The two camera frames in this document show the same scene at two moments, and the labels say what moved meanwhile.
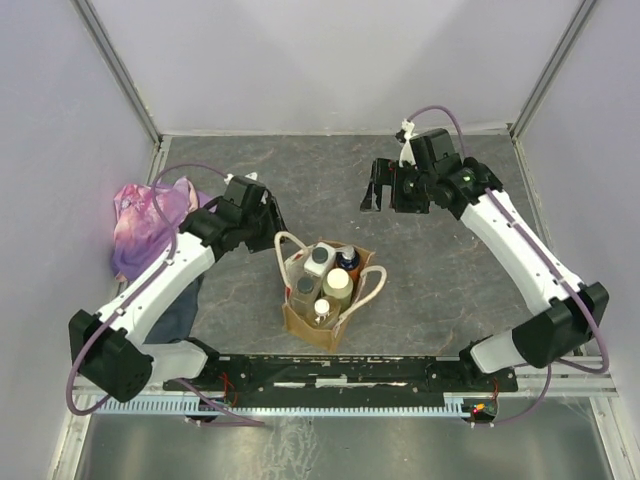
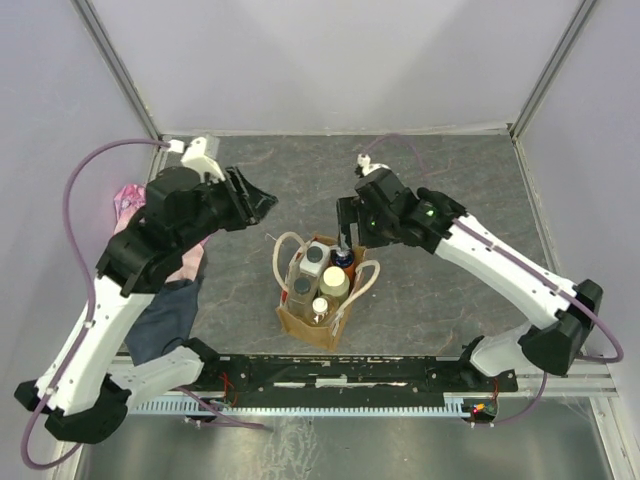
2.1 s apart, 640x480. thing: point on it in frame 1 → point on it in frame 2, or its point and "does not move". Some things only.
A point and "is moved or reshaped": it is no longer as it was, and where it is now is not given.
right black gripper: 384,172 → 353,210
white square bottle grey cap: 319,259 is moved or reshaped
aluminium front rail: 555,376 does not move
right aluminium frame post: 536,94 does not move
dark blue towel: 177,321 does not move
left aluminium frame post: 89,21 does not move
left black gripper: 276,226 → 253,203
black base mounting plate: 345,373 does not move
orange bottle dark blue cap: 349,258 is moved or reshaped
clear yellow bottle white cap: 321,307 does not move
